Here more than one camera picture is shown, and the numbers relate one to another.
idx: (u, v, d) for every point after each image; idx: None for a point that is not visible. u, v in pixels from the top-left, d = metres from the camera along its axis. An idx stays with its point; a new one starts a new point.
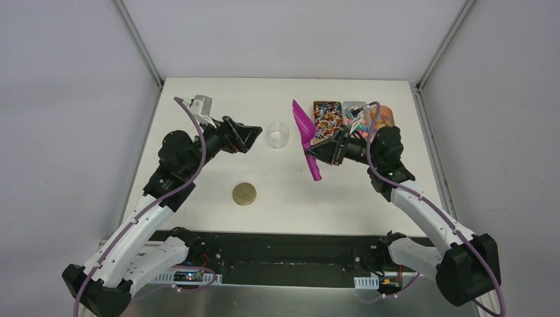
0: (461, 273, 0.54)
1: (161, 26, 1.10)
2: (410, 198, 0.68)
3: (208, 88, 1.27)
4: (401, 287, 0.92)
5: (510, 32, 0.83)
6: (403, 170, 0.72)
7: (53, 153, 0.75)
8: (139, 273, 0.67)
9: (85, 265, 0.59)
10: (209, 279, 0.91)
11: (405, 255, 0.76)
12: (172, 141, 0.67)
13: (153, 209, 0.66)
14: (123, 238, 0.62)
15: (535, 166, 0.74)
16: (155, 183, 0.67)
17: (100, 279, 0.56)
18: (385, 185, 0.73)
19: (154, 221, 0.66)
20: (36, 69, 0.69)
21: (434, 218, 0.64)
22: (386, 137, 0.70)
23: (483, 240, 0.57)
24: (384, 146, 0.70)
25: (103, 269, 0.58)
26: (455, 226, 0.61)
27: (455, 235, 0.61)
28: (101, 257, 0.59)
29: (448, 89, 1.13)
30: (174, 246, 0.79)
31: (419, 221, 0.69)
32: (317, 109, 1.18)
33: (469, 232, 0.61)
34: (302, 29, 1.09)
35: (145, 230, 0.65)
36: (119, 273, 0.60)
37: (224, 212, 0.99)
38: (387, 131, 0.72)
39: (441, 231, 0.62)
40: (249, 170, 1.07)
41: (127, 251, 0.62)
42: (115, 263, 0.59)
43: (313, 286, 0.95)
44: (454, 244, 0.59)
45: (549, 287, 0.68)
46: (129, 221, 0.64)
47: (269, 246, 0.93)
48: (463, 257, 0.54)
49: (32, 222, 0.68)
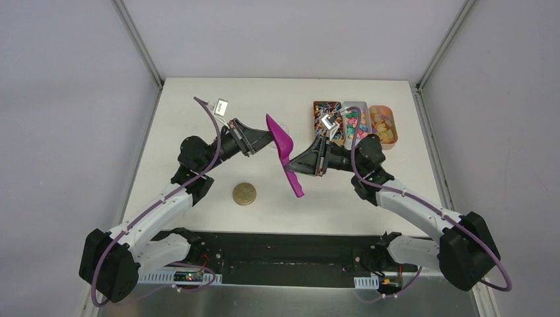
0: (461, 256, 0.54)
1: (161, 26, 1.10)
2: (393, 197, 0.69)
3: (208, 88, 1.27)
4: (401, 287, 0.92)
5: (509, 32, 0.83)
6: (384, 173, 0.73)
7: (53, 152, 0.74)
8: (146, 259, 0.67)
9: (110, 231, 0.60)
10: (209, 279, 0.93)
11: (403, 250, 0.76)
12: (191, 146, 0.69)
13: (181, 193, 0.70)
14: (151, 213, 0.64)
15: (535, 166, 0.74)
16: (182, 177, 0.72)
17: (125, 244, 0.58)
18: (369, 191, 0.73)
19: (179, 204, 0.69)
20: (36, 69, 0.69)
21: (419, 209, 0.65)
22: (367, 148, 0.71)
23: (471, 218, 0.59)
24: (368, 160, 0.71)
25: (129, 236, 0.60)
26: (442, 211, 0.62)
27: (444, 220, 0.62)
28: (129, 224, 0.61)
29: (448, 89, 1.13)
30: (176, 241, 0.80)
31: (407, 215, 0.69)
32: (317, 109, 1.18)
33: (457, 214, 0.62)
34: (302, 30, 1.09)
35: (170, 211, 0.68)
36: (140, 245, 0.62)
37: (224, 212, 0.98)
38: (366, 140, 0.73)
39: (431, 219, 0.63)
40: (249, 170, 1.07)
41: (152, 225, 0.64)
42: (140, 232, 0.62)
43: (313, 287, 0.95)
44: (446, 229, 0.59)
45: (549, 287, 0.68)
46: (159, 198, 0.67)
47: (269, 246, 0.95)
48: (457, 240, 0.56)
49: (32, 222, 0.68)
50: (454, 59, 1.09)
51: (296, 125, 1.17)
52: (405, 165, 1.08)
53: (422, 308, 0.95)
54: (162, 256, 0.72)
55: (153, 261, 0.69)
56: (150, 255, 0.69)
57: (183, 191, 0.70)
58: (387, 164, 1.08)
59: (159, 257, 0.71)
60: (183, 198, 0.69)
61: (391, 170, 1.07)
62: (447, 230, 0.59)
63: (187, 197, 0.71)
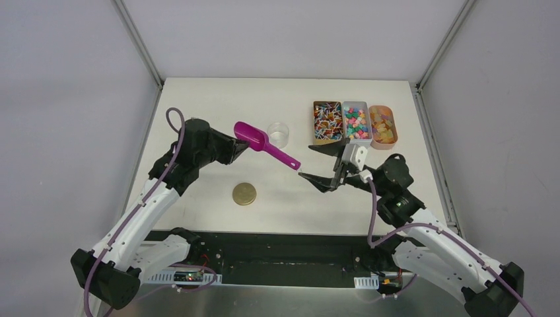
0: (500, 310, 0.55)
1: (161, 26, 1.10)
2: (426, 232, 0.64)
3: (208, 87, 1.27)
4: (401, 287, 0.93)
5: (509, 32, 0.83)
6: (412, 197, 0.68)
7: (53, 152, 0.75)
8: (145, 262, 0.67)
9: (94, 249, 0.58)
10: (209, 279, 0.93)
11: (415, 267, 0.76)
12: (195, 124, 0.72)
13: (159, 191, 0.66)
14: (131, 222, 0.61)
15: (536, 165, 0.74)
16: (160, 167, 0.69)
17: (110, 261, 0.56)
18: (396, 215, 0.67)
19: (162, 203, 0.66)
20: (37, 69, 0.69)
21: (457, 254, 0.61)
22: (393, 171, 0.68)
23: (511, 269, 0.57)
24: (396, 183, 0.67)
25: (113, 252, 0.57)
26: (484, 261, 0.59)
27: (485, 270, 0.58)
28: (110, 240, 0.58)
29: (448, 89, 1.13)
30: (175, 242, 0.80)
31: (438, 254, 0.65)
32: (317, 109, 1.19)
33: (496, 263, 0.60)
34: (302, 29, 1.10)
35: (153, 213, 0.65)
36: (129, 257, 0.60)
37: (224, 212, 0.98)
38: (391, 162, 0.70)
39: (471, 267, 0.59)
40: (249, 170, 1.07)
41: (136, 234, 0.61)
42: (125, 245, 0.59)
43: (314, 286, 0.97)
44: (488, 283, 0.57)
45: (550, 288, 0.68)
46: (137, 203, 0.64)
47: (269, 247, 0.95)
48: (498, 294, 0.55)
49: (33, 220, 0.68)
50: (454, 59, 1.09)
51: (295, 125, 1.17)
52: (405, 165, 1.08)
53: (422, 308, 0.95)
54: (161, 259, 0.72)
55: (155, 263, 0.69)
56: (150, 258, 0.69)
57: (162, 187, 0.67)
58: None
59: (160, 260, 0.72)
60: (164, 195, 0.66)
61: None
62: (489, 284, 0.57)
63: (170, 191, 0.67)
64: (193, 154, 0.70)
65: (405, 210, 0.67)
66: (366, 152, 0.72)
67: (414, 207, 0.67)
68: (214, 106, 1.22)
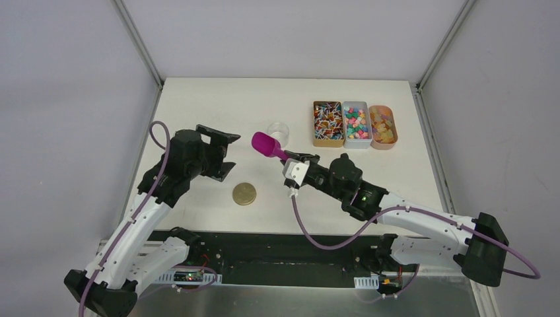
0: (491, 263, 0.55)
1: (161, 26, 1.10)
2: (398, 215, 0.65)
3: (207, 87, 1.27)
4: (401, 287, 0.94)
5: (508, 33, 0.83)
6: (375, 188, 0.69)
7: (54, 151, 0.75)
8: (143, 273, 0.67)
9: (87, 269, 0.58)
10: (210, 279, 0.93)
11: (413, 257, 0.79)
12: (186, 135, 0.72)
13: (149, 207, 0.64)
14: (121, 241, 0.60)
15: (536, 165, 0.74)
16: (150, 181, 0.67)
17: (103, 281, 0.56)
18: (366, 210, 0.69)
19: (152, 218, 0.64)
20: (38, 69, 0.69)
21: (431, 224, 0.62)
22: (341, 170, 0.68)
23: (483, 220, 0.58)
24: (349, 181, 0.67)
25: (105, 272, 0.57)
26: (456, 221, 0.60)
27: (461, 230, 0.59)
28: (102, 260, 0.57)
29: (448, 89, 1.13)
30: (174, 245, 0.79)
31: (417, 230, 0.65)
32: (317, 109, 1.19)
33: (469, 218, 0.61)
34: (302, 29, 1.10)
35: (144, 229, 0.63)
36: (123, 273, 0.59)
37: (224, 211, 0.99)
38: (337, 162, 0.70)
39: (448, 232, 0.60)
40: (248, 170, 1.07)
41: (128, 251, 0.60)
42: (117, 264, 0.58)
43: (314, 287, 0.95)
44: (468, 241, 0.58)
45: (549, 288, 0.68)
46: (127, 220, 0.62)
47: (269, 247, 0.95)
48: (481, 249, 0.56)
49: (33, 219, 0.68)
50: (453, 59, 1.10)
51: (295, 125, 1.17)
52: (405, 165, 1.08)
53: (422, 308, 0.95)
54: (158, 267, 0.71)
55: (152, 273, 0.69)
56: (146, 267, 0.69)
57: (152, 202, 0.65)
58: (387, 164, 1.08)
59: (157, 268, 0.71)
60: (153, 211, 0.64)
61: (391, 170, 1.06)
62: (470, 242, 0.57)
63: (159, 207, 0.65)
64: (183, 166, 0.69)
65: (371, 201, 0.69)
66: (302, 167, 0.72)
67: (379, 197, 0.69)
68: (213, 107, 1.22)
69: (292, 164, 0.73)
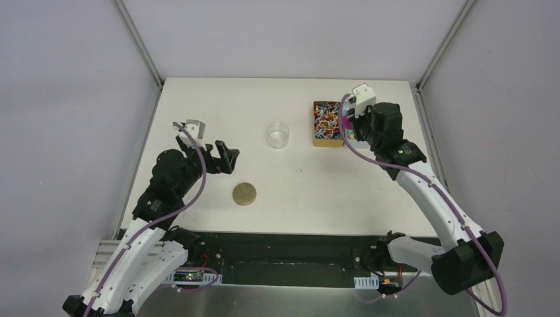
0: (463, 269, 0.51)
1: (161, 26, 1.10)
2: (419, 182, 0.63)
3: (208, 87, 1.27)
4: (401, 287, 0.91)
5: (508, 32, 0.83)
6: (416, 150, 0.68)
7: (54, 152, 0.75)
8: (139, 290, 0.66)
9: (83, 294, 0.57)
10: (210, 279, 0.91)
11: (403, 252, 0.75)
12: (166, 158, 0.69)
13: (144, 234, 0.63)
14: (116, 267, 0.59)
15: (536, 165, 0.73)
16: (144, 205, 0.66)
17: (100, 308, 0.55)
18: (393, 160, 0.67)
19: (147, 244, 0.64)
20: (37, 69, 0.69)
21: (440, 207, 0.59)
22: (384, 108, 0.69)
23: (490, 238, 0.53)
24: (382, 116, 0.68)
25: (102, 298, 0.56)
26: (465, 220, 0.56)
27: (463, 230, 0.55)
28: (98, 285, 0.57)
29: (448, 89, 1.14)
30: (171, 251, 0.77)
31: (421, 205, 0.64)
32: (317, 109, 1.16)
33: (478, 228, 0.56)
34: (302, 29, 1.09)
35: (139, 255, 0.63)
36: (120, 298, 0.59)
37: (224, 212, 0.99)
38: (385, 104, 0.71)
39: (450, 224, 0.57)
40: (248, 170, 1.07)
41: (123, 277, 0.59)
42: (113, 290, 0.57)
43: (313, 287, 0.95)
44: (461, 242, 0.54)
45: (549, 289, 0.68)
46: (122, 247, 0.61)
47: (269, 247, 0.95)
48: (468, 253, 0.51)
49: (33, 219, 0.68)
50: (453, 59, 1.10)
51: (295, 125, 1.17)
52: None
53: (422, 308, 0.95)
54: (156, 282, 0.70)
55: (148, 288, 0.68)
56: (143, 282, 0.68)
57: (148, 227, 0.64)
58: None
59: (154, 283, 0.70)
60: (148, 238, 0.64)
61: None
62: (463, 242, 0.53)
63: (154, 232, 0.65)
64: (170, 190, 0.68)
65: (404, 158, 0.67)
66: (368, 92, 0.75)
67: (415, 160, 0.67)
68: (213, 107, 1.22)
69: (367, 85, 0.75)
